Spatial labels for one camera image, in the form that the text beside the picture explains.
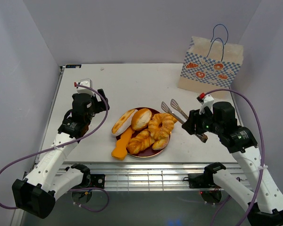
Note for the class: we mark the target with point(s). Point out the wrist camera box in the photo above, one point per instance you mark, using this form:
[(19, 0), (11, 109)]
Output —
[(83, 86), (206, 101)]

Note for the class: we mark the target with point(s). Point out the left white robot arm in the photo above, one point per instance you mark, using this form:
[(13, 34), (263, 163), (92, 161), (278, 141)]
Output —
[(40, 189)]

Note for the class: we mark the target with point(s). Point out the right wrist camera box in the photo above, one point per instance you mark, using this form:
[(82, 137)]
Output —
[(206, 101)]

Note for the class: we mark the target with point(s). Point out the croissant ring bread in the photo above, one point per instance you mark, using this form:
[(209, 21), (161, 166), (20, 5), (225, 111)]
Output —
[(161, 125)]

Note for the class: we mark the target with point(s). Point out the aluminium frame rail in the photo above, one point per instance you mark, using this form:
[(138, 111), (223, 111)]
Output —
[(145, 176)]

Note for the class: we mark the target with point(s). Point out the orange toast slice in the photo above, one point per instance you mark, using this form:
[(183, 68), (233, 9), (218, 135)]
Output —
[(120, 151)]

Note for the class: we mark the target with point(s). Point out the blue label sticker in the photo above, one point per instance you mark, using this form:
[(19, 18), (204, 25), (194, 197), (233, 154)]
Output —
[(73, 66)]

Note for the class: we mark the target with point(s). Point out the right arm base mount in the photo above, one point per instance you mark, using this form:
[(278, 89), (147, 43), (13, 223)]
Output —
[(209, 191)]

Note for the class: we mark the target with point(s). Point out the small sugared oval bread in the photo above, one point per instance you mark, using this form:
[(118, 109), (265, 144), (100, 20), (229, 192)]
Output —
[(160, 144)]

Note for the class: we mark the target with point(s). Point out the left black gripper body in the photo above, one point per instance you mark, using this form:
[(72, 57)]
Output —
[(97, 107)]

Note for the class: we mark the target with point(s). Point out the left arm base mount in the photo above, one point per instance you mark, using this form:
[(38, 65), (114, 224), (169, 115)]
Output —
[(93, 180)]

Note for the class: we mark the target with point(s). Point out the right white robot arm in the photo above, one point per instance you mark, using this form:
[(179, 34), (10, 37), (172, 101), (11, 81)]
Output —
[(263, 203)]

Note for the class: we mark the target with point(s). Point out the dark red round plate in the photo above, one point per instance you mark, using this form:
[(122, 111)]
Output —
[(149, 152)]

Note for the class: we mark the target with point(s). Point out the checkered paper bag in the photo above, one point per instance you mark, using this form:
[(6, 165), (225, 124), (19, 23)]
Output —
[(210, 63)]

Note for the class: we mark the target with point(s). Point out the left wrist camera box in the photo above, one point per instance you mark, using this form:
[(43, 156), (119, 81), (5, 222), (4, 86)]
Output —
[(83, 86)]

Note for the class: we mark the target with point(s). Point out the sesame flat bread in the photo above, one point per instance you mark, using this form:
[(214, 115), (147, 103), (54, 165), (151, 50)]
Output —
[(123, 123)]

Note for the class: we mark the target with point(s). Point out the round split bun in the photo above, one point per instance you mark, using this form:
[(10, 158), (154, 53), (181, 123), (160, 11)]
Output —
[(141, 119)]

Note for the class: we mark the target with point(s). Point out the braided twist bread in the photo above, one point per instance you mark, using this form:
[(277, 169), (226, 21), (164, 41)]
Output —
[(140, 142)]

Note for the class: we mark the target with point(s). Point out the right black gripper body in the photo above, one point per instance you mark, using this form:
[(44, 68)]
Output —
[(205, 122)]

